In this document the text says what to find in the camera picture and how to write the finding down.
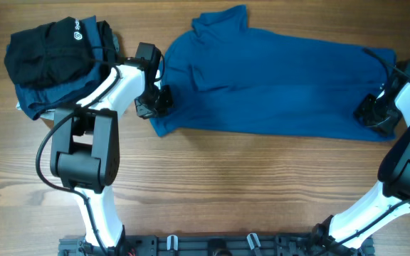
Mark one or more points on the black folded garment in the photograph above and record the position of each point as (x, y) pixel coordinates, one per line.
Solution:
(108, 52)
(52, 53)

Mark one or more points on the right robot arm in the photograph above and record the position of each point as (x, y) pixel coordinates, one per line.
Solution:
(389, 198)

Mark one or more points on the light grey folded garment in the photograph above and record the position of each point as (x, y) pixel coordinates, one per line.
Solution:
(48, 113)

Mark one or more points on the black bottom folded garment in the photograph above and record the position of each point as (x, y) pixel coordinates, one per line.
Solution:
(108, 52)

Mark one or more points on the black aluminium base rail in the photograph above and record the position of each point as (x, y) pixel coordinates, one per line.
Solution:
(282, 244)

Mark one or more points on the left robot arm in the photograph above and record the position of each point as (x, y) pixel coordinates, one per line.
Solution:
(85, 150)

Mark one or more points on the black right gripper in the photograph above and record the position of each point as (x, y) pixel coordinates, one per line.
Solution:
(362, 109)

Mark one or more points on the blue polo shirt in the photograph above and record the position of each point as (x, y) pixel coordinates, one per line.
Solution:
(226, 76)

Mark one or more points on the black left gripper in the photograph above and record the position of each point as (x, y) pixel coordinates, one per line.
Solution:
(167, 102)

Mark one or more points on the navy folded garment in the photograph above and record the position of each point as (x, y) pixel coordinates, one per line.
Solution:
(70, 91)

